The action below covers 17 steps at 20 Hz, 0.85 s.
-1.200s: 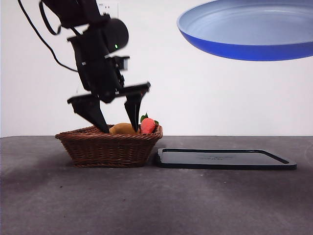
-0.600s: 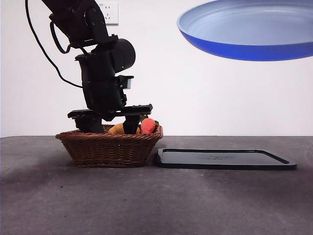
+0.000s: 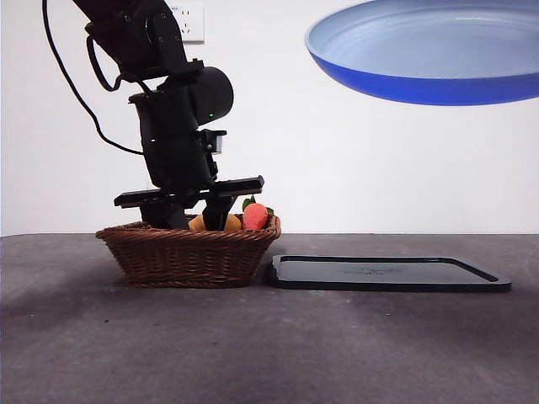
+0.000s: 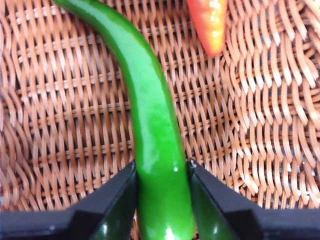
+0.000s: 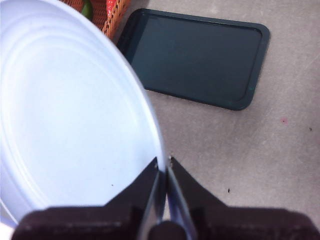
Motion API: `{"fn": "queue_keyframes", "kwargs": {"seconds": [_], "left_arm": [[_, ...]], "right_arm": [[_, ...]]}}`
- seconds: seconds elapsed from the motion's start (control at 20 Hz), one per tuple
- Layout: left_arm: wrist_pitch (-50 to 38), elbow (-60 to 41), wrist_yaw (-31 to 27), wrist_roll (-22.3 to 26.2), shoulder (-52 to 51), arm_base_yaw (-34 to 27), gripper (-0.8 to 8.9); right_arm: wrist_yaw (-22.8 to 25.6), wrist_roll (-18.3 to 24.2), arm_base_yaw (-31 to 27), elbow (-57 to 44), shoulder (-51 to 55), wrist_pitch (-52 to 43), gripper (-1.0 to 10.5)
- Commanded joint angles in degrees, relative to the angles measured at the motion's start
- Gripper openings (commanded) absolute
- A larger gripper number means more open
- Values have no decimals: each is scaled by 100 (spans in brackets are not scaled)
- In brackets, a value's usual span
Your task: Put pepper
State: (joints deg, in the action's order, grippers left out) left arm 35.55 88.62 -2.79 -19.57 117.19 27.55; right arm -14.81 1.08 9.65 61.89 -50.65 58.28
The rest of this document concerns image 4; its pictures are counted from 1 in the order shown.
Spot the orange-red carrot with green leaves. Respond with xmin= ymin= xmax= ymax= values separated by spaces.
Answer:
xmin=186 ymin=0 xmax=227 ymax=57

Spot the long green chili pepper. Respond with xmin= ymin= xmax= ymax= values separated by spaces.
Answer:
xmin=53 ymin=0 xmax=198 ymax=240

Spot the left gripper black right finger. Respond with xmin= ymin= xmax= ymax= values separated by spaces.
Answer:
xmin=187 ymin=159 xmax=320 ymax=240

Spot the brown wicker basket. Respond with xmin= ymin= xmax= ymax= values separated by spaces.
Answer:
xmin=0 ymin=0 xmax=320 ymax=240

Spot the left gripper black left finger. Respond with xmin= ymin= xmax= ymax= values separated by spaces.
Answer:
xmin=0 ymin=160 xmax=138 ymax=240

